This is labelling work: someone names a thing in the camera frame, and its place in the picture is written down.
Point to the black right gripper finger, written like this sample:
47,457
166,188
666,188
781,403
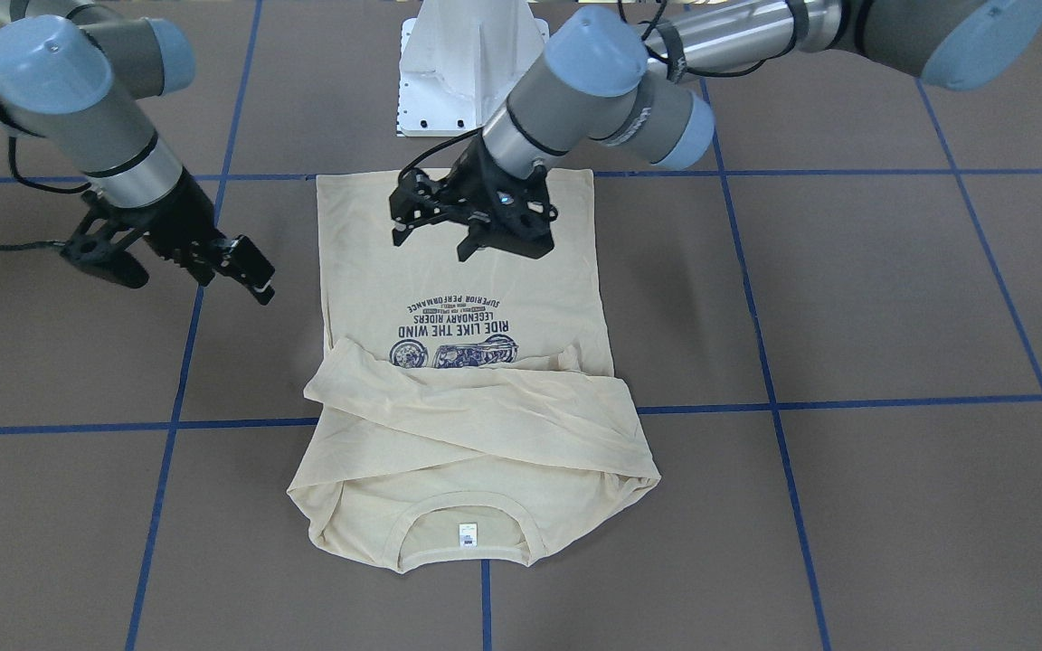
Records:
240,259

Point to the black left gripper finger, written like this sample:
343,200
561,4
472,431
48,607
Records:
415,203
480,235

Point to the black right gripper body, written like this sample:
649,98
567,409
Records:
179,215

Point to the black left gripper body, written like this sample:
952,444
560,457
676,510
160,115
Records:
469,180

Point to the cream long-sleeve printed shirt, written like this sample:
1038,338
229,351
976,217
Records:
470,409

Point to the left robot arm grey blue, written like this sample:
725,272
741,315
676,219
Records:
600,79

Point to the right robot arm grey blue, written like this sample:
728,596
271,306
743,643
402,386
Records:
73,72

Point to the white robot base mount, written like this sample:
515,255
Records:
459,60

